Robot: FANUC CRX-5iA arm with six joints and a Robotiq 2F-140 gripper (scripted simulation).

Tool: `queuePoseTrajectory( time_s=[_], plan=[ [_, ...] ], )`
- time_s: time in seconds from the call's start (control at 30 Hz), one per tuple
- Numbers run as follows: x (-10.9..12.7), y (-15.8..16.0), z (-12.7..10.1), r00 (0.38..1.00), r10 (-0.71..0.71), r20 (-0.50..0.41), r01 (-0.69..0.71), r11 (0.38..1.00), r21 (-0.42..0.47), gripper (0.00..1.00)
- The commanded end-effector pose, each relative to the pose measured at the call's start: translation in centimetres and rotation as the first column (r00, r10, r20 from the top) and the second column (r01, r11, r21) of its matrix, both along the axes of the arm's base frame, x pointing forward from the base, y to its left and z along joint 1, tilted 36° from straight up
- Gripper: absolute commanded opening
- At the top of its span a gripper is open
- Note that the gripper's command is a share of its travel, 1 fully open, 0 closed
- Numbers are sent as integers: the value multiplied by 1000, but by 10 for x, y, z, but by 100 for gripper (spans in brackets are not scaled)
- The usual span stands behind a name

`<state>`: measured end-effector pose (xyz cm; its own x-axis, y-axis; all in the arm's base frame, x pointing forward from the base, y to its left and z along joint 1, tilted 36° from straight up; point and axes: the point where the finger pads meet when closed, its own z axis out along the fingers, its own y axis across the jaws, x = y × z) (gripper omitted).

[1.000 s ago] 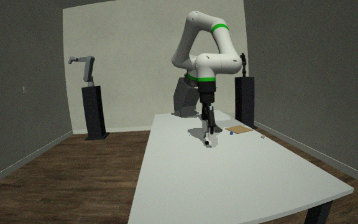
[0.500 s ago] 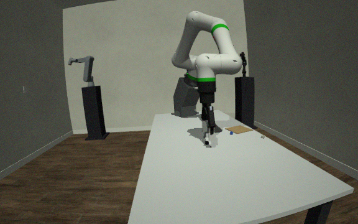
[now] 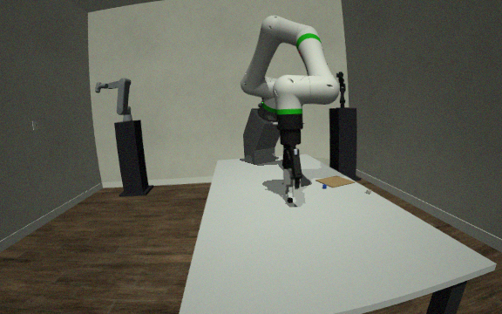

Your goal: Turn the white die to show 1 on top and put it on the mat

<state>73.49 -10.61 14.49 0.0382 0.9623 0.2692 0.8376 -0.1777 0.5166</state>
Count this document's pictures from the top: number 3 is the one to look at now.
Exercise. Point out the tan square mat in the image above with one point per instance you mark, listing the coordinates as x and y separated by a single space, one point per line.
335 181

